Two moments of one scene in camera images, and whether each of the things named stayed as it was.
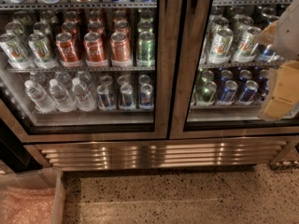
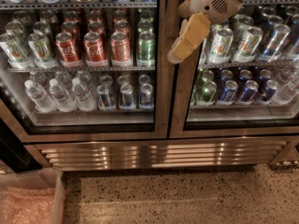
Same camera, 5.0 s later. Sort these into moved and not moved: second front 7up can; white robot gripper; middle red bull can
Moved: white robot gripper
Not moved: second front 7up can; middle red bull can
